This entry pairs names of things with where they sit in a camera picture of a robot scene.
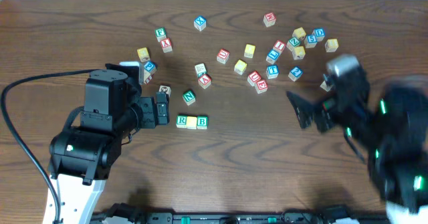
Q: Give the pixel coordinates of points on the green B block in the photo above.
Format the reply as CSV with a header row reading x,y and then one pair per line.
x,y
202,122

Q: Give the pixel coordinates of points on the blue 2 block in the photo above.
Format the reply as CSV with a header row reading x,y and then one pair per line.
x,y
295,73

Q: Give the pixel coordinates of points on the green R block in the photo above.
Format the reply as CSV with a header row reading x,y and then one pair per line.
x,y
181,121

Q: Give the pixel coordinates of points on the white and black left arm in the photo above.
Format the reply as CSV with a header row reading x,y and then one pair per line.
x,y
91,140

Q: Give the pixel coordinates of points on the green F block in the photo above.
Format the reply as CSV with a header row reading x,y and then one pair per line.
x,y
160,34

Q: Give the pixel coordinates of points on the red Y block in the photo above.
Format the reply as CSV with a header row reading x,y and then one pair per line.
x,y
166,45

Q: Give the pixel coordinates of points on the red E block top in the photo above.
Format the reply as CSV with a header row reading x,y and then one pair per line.
x,y
269,19

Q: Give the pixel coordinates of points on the blue X block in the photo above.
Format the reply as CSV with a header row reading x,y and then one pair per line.
x,y
200,23

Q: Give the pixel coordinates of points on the yellow 8 block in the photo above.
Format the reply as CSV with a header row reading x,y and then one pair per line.
x,y
331,45

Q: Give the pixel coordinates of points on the beige block with green side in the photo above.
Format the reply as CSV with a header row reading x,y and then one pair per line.
x,y
200,69

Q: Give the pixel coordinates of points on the red A block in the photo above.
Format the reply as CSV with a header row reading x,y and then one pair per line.
x,y
204,81

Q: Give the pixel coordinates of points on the red e block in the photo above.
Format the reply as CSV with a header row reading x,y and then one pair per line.
x,y
261,86
269,19

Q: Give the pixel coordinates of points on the blue D block upper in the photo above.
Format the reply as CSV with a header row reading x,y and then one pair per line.
x,y
319,33

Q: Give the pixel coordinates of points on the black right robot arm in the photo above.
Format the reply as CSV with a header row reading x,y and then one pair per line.
x,y
393,136

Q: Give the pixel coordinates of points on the green Z block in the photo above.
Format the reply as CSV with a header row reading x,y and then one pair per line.
x,y
293,43

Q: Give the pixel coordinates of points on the blue 5 block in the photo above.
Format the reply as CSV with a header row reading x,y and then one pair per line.
x,y
310,41

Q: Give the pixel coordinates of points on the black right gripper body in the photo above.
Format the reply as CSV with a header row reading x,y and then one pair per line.
x,y
322,116

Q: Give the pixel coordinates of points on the blue P block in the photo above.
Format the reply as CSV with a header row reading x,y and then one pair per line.
x,y
150,67

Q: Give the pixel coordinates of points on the red I block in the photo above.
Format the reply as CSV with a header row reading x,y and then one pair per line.
x,y
279,46

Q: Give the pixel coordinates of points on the red U block upper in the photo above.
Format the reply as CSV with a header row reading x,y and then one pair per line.
x,y
223,56

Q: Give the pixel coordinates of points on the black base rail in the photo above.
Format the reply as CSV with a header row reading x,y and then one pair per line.
x,y
272,218

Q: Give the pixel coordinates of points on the blue T block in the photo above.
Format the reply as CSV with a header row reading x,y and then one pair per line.
x,y
272,71

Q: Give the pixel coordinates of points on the blue L block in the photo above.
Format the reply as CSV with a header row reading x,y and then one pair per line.
x,y
272,56

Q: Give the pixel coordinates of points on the beige picture block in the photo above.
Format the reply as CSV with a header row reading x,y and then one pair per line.
x,y
166,89

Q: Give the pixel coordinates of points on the red E block lower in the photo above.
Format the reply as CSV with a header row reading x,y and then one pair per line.
x,y
261,86

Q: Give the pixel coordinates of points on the green N block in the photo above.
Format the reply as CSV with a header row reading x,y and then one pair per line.
x,y
189,97

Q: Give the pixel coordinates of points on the yellow block with O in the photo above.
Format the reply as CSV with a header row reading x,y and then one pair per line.
x,y
191,122

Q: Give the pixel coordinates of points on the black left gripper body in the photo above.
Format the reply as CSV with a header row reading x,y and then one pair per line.
x,y
148,112

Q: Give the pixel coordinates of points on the beige block red side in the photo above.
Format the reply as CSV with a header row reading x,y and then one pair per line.
x,y
147,77

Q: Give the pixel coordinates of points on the plain white block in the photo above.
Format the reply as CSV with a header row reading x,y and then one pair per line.
x,y
325,86

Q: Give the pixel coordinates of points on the yellow block below Z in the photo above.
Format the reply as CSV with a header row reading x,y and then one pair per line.
x,y
298,53

